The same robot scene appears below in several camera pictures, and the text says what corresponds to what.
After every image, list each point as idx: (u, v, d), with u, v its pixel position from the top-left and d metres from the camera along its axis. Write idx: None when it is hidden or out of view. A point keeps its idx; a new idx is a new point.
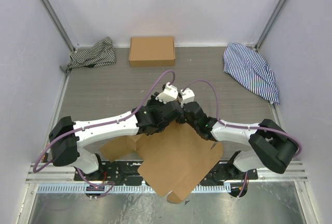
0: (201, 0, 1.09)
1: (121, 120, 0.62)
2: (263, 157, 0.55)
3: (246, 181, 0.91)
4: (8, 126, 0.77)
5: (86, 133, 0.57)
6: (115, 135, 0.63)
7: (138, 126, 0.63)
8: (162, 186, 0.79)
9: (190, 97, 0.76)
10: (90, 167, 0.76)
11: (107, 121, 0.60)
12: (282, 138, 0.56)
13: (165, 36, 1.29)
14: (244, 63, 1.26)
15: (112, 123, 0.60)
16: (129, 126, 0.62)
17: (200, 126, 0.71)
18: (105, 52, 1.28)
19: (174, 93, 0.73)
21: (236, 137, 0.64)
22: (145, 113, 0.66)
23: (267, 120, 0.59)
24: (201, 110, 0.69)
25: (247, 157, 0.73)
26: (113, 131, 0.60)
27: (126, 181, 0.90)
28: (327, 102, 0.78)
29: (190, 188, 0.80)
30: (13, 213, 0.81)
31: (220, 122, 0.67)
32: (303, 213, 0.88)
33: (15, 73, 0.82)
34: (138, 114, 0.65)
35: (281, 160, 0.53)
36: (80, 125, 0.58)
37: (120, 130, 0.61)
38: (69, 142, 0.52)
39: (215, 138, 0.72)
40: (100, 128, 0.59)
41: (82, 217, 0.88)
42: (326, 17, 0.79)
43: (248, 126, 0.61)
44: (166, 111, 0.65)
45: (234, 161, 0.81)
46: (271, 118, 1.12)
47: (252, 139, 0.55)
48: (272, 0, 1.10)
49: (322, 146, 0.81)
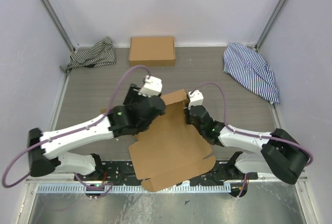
0: (201, 0, 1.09)
1: (92, 125, 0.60)
2: (274, 168, 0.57)
3: (246, 181, 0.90)
4: (8, 126, 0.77)
5: (53, 144, 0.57)
6: (88, 140, 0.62)
7: (110, 130, 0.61)
8: (144, 170, 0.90)
9: (198, 100, 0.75)
10: (82, 169, 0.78)
11: (75, 129, 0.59)
12: (294, 149, 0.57)
13: (165, 36, 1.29)
14: (244, 63, 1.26)
15: (81, 130, 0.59)
16: (101, 131, 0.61)
17: (206, 130, 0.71)
18: (105, 52, 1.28)
19: (157, 85, 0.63)
21: (246, 145, 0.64)
22: (120, 115, 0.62)
23: (280, 129, 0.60)
24: (207, 115, 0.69)
25: (251, 161, 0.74)
26: (83, 138, 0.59)
27: (126, 181, 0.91)
28: (328, 102, 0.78)
29: (170, 182, 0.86)
30: (13, 214, 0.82)
31: (228, 127, 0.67)
32: (302, 213, 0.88)
33: (15, 73, 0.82)
34: (113, 115, 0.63)
35: (292, 171, 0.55)
36: (46, 136, 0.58)
37: (90, 136, 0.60)
38: (36, 157, 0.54)
39: (221, 143, 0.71)
40: (68, 137, 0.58)
41: (82, 217, 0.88)
42: (326, 17, 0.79)
43: (260, 135, 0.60)
44: (143, 108, 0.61)
45: (236, 162, 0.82)
46: (271, 118, 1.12)
47: (264, 151, 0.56)
48: (272, 0, 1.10)
49: (322, 146, 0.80)
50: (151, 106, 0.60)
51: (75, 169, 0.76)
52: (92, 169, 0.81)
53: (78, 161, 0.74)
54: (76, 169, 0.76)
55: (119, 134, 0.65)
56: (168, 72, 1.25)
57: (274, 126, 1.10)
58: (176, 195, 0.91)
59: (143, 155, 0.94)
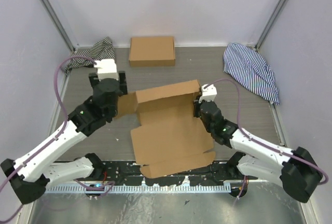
0: (201, 0, 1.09)
1: (59, 134, 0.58)
2: (288, 183, 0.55)
3: (246, 181, 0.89)
4: (8, 126, 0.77)
5: (28, 167, 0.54)
6: (65, 149, 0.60)
7: (77, 131, 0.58)
8: (144, 155, 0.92)
9: (211, 95, 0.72)
10: (80, 173, 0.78)
11: (44, 145, 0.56)
12: (312, 169, 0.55)
13: (165, 36, 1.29)
14: (244, 63, 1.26)
15: (51, 142, 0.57)
16: (70, 136, 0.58)
17: (216, 129, 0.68)
18: (105, 52, 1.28)
19: (108, 65, 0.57)
21: (261, 155, 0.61)
22: (81, 114, 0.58)
23: (301, 149, 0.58)
24: (219, 113, 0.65)
25: (257, 167, 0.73)
26: (56, 149, 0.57)
27: (126, 181, 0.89)
28: (328, 102, 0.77)
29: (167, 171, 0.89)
30: (14, 213, 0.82)
31: (243, 132, 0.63)
32: (303, 213, 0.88)
33: (15, 73, 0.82)
34: (75, 115, 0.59)
35: (305, 192, 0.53)
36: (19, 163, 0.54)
37: (61, 144, 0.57)
38: (16, 184, 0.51)
39: (230, 145, 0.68)
40: (41, 155, 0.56)
41: (82, 217, 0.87)
42: (326, 17, 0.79)
43: (280, 152, 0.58)
44: (96, 99, 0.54)
45: (238, 164, 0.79)
46: (271, 118, 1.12)
47: (284, 168, 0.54)
48: (272, 0, 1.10)
49: (322, 146, 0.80)
50: (102, 92, 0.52)
51: (71, 178, 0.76)
52: (91, 168, 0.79)
53: (68, 170, 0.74)
54: (72, 176, 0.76)
55: (89, 131, 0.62)
56: (167, 72, 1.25)
57: (274, 125, 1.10)
58: (176, 195, 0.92)
59: (147, 140, 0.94)
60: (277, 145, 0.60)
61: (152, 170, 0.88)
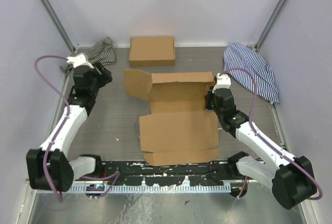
0: (201, 0, 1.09)
1: (68, 113, 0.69)
2: (278, 186, 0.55)
3: (246, 181, 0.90)
4: (8, 126, 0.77)
5: (57, 143, 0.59)
6: (75, 128, 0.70)
7: (82, 108, 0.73)
8: (149, 144, 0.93)
9: (225, 84, 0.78)
10: (86, 168, 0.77)
11: (60, 125, 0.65)
12: (307, 181, 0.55)
13: (165, 36, 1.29)
14: (244, 63, 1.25)
15: (65, 121, 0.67)
16: (78, 112, 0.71)
17: (225, 115, 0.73)
18: (105, 52, 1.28)
19: (80, 59, 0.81)
21: (261, 152, 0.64)
22: (76, 99, 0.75)
23: (304, 158, 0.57)
24: (231, 100, 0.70)
25: (257, 169, 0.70)
26: (72, 123, 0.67)
27: (126, 181, 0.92)
28: (328, 102, 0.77)
29: (169, 161, 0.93)
30: (14, 214, 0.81)
31: (252, 127, 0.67)
32: (303, 214, 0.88)
33: (15, 73, 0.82)
34: (71, 101, 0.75)
35: (292, 198, 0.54)
36: (46, 145, 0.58)
37: (74, 120, 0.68)
38: (54, 156, 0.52)
39: (234, 134, 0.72)
40: (61, 133, 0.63)
41: (82, 217, 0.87)
42: (326, 17, 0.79)
43: (282, 154, 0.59)
44: (80, 83, 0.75)
45: (237, 162, 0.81)
46: (271, 118, 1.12)
47: (279, 170, 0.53)
48: (272, 0, 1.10)
49: (322, 146, 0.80)
50: (81, 74, 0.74)
51: (82, 172, 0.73)
52: (93, 159, 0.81)
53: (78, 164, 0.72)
54: (83, 170, 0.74)
55: (88, 112, 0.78)
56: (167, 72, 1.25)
57: (274, 125, 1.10)
58: (176, 195, 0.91)
59: (155, 128, 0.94)
60: (280, 149, 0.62)
61: (154, 158, 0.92)
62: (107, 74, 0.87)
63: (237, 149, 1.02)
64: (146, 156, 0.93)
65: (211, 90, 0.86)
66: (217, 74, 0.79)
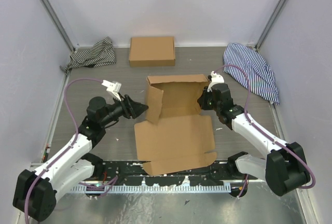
0: (201, 0, 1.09)
1: (73, 143, 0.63)
2: (270, 172, 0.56)
3: (246, 181, 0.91)
4: (8, 126, 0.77)
5: (50, 172, 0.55)
6: (75, 159, 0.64)
7: (89, 140, 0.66)
8: (146, 153, 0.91)
9: (218, 82, 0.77)
10: (82, 177, 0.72)
11: (61, 153, 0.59)
12: (300, 167, 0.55)
13: (165, 36, 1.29)
14: (244, 63, 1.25)
15: (68, 150, 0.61)
16: (84, 143, 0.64)
17: (223, 107, 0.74)
18: (105, 52, 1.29)
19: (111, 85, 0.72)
21: (255, 140, 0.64)
22: (87, 129, 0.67)
23: (296, 144, 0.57)
24: (228, 94, 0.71)
25: (252, 163, 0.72)
26: (72, 156, 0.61)
27: (126, 181, 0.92)
28: (328, 102, 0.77)
29: (166, 169, 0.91)
30: (13, 214, 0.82)
31: (247, 117, 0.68)
32: (303, 213, 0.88)
33: (15, 73, 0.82)
34: (81, 130, 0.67)
35: (285, 184, 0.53)
36: (40, 169, 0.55)
37: (77, 152, 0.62)
38: (41, 185, 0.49)
39: (231, 126, 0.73)
40: (59, 161, 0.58)
41: (82, 218, 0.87)
42: (326, 17, 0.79)
43: (274, 140, 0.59)
44: (92, 117, 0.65)
45: (236, 159, 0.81)
46: (271, 118, 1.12)
47: (271, 154, 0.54)
48: (272, 0, 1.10)
49: (322, 146, 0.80)
50: (94, 111, 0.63)
51: (75, 183, 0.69)
52: (91, 166, 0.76)
53: (71, 176, 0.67)
54: (77, 181, 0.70)
55: (95, 143, 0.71)
56: (167, 72, 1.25)
57: (274, 125, 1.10)
58: (176, 195, 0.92)
59: (151, 136, 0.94)
60: (274, 135, 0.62)
61: (152, 166, 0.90)
62: (131, 110, 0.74)
63: (237, 149, 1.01)
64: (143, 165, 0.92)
65: (206, 89, 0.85)
66: (210, 72, 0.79)
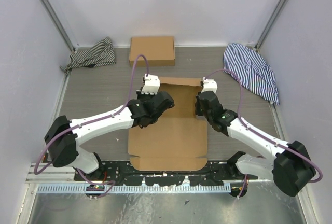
0: (201, 0, 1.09)
1: (116, 113, 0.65)
2: (278, 174, 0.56)
3: (246, 181, 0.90)
4: (8, 127, 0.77)
5: (83, 129, 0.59)
6: (111, 129, 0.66)
7: (133, 118, 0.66)
8: (138, 150, 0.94)
9: (211, 87, 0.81)
10: (85, 165, 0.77)
11: (101, 116, 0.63)
12: (306, 165, 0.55)
13: (165, 36, 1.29)
14: (244, 63, 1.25)
15: (108, 117, 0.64)
16: (125, 118, 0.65)
17: (213, 115, 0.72)
18: (105, 52, 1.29)
19: (155, 81, 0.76)
21: (256, 145, 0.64)
22: (138, 106, 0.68)
23: (298, 142, 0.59)
24: (216, 100, 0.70)
25: (254, 164, 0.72)
26: (109, 124, 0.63)
27: (126, 181, 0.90)
28: (328, 102, 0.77)
29: (154, 168, 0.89)
30: (13, 214, 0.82)
31: (241, 121, 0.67)
32: (303, 214, 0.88)
33: (14, 73, 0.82)
34: (132, 105, 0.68)
35: (296, 185, 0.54)
36: (75, 123, 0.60)
37: (115, 123, 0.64)
38: (68, 138, 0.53)
39: (226, 132, 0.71)
40: (96, 123, 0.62)
41: (82, 218, 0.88)
42: (326, 18, 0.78)
43: (276, 143, 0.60)
44: (157, 101, 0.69)
45: (236, 161, 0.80)
46: (271, 118, 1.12)
47: (277, 159, 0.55)
48: (273, 0, 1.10)
49: (322, 147, 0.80)
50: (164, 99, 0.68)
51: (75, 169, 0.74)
52: (96, 166, 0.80)
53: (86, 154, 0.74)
54: (82, 166, 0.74)
55: (136, 125, 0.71)
56: (167, 72, 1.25)
57: (274, 125, 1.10)
58: (176, 195, 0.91)
59: (145, 136, 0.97)
60: (273, 137, 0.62)
61: (141, 162, 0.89)
62: None
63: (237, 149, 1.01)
64: (134, 165, 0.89)
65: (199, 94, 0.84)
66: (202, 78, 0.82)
